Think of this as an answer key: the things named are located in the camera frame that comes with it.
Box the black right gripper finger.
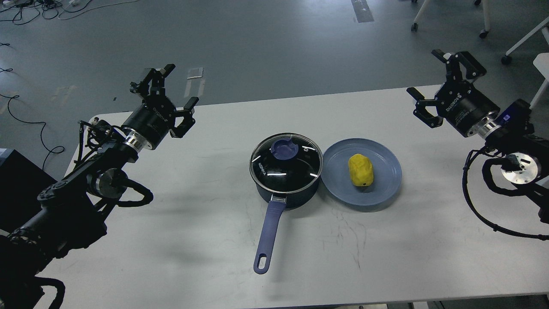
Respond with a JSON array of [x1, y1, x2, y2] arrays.
[[406, 87, 444, 128], [431, 49, 487, 88]]

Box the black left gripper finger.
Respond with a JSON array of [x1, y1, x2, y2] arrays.
[[130, 64, 176, 106], [170, 97, 199, 138]]

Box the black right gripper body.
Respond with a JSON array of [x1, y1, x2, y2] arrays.
[[435, 82, 500, 137]]

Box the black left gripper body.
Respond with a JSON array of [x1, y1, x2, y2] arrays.
[[121, 98, 176, 150]]

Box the yellow toy potato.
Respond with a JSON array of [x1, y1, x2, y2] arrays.
[[348, 153, 374, 187]]

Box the glass pot lid blue knob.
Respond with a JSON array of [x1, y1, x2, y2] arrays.
[[249, 133, 323, 195]]

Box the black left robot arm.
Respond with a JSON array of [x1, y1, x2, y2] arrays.
[[1, 64, 199, 309]]

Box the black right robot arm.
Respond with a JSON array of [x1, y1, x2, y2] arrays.
[[407, 49, 549, 241]]

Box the white chair legs with casters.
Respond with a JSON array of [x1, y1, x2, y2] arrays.
[[410, 0, 492, 39]]

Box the white chair right edge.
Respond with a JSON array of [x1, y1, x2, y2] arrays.
[[501, 17, 549, 110]]

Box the blue plate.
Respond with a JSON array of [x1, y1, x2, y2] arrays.
[[322, 138, 403, 212]]

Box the dark blue saucepan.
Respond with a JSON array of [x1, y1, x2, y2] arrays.
[[249, 133, 324, 275]]

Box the black box left edge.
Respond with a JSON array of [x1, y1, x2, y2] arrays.
[[0, 148, 56, 233]]

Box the cable bundle top left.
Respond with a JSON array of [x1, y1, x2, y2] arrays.
[[0, 0, 140, 25]]

